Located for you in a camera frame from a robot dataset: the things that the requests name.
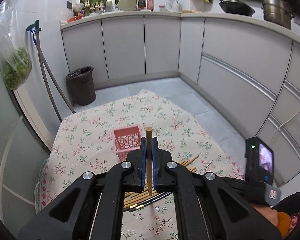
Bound brown wooden chopstick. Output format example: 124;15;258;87
146;127;152;196

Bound orange patterned sleeve forearm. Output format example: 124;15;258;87
271;191;300;239

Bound grey kitchen cabinets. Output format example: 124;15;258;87
61;12;300;185

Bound right hand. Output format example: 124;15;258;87
251;203;279;226

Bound pink perforated utensil basket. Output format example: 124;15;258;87
112;125;142;162

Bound floral tablecloth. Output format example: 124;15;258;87
34;89;246;240

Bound black trash bin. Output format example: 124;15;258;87
65;66;96;106

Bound pink bottle on counter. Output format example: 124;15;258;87
146;0;154;11

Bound plastic bag of greens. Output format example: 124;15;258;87
0;0;32;90

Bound steel stock pot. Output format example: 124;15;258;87
261;0;293;30

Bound black wok pan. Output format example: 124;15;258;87
219;0;255;17

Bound white power cable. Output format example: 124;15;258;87
268;102;300;143

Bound mop handle pole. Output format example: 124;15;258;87
36;33;62;122

